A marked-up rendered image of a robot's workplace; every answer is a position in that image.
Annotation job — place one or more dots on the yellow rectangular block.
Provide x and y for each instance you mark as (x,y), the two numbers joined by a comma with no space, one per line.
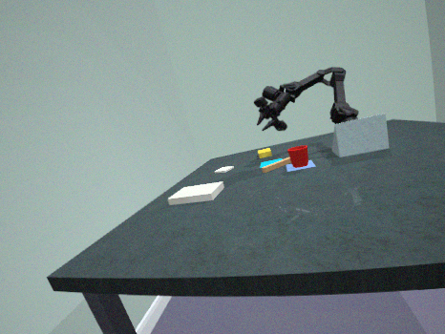
(265,153)

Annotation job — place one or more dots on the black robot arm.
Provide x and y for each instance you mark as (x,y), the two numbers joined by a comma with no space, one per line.
(340,111)

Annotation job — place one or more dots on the red cup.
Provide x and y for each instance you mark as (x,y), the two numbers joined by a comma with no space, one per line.
(298,156)

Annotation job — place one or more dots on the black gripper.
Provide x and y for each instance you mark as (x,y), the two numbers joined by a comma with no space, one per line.
(276,107)

